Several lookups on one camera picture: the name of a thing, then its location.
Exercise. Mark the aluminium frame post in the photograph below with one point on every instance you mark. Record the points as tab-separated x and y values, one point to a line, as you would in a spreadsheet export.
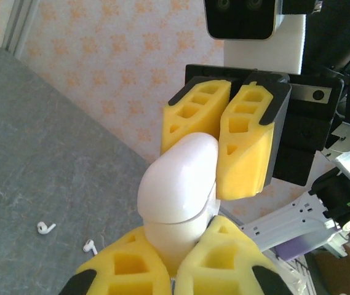
18	24

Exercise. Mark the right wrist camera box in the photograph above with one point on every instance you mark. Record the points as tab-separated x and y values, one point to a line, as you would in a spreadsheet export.
239	18

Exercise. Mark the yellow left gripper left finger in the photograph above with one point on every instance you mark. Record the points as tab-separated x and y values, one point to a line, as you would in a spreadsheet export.
125	270

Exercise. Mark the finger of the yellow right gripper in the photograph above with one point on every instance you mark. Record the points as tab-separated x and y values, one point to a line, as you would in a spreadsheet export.
193	123
245	166

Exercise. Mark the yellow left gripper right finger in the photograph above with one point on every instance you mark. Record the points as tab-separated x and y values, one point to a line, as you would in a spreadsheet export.
221	270

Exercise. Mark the white earbud charging case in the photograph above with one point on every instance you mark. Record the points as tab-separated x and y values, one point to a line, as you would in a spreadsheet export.
177	184

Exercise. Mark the white right camera mount block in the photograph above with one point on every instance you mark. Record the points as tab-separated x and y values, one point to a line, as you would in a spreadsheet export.
264	55

